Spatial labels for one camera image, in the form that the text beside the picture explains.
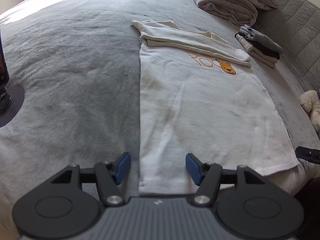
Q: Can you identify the white cream sweatshirt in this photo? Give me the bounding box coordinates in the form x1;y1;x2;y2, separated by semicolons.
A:
132;20;299;195

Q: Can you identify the white plush toy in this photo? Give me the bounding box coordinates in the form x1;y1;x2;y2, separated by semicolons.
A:
299;90;320;133

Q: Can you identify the folded beige garment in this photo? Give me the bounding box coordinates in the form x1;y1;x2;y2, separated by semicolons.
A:
235;34;278;68

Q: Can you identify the folded black garment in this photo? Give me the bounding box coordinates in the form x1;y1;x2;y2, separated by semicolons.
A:
237;33;280;60

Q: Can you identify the grey bed blanket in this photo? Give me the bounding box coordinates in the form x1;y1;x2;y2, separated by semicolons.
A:
1;0;319;239

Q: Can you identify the grey quilted headboard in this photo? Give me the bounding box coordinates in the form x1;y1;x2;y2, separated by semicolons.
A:
254;0;320;91

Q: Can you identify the folded grey garment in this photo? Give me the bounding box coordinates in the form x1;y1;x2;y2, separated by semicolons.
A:
239;25;283;54

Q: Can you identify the black smartphone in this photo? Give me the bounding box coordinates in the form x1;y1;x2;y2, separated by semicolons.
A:
0;38;10;88

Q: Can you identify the folded grey pink quilt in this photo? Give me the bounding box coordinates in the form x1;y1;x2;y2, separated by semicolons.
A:
193;0;258;27

